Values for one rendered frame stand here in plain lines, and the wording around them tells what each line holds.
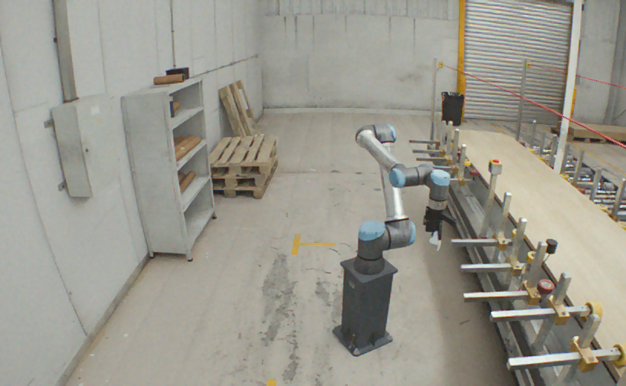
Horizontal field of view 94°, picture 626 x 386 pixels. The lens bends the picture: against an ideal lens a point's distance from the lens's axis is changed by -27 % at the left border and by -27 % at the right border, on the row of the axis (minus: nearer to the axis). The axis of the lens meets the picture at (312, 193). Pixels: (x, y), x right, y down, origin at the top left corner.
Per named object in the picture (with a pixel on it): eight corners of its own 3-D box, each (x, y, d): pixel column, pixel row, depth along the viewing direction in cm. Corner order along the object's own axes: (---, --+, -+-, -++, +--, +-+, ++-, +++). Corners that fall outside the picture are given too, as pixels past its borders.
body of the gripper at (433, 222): (422, 225, 184) (425, 203, 179) (438, 225, 183) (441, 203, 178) (425, 233, 177) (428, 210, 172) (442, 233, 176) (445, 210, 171)
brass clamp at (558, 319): (554, 325, 122) (558, 316, 120) (542, 305, 135) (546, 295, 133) (567, 325, 122) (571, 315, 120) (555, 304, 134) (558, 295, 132)
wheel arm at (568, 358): (508, 371, 105) (511, 364, 104) (506, 364, 108) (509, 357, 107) (625, 358, 100) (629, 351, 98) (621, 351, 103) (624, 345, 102)
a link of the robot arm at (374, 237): (353, 247, 228) (355, 220, 221) (380, 243, 232) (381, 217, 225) (362, 260, 214) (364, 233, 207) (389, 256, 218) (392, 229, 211)
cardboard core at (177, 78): (152, 77, 322) (181, 74, 320) (156, 76, 329) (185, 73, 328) (153, 85, 325) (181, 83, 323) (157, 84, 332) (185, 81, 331)
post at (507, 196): (490, 266, 208) (506, 193, 189) (489, 263, 211) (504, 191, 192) (495, 266, 207) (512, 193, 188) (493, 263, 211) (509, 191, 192)
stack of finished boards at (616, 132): (644, 141, 704) (645, 135, 697) (573, 135, 712) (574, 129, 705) (624, 132, 774) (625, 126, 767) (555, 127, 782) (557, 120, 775)
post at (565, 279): (529, 361, 140) (565, 276, 121) (527, 355, 144) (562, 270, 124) (536, 360, 140) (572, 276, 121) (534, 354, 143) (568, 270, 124)
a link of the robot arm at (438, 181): (443, 168, 174) (454, 175, 165) (440, 192, 179) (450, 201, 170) (426, 169, 172) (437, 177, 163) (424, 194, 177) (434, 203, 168)
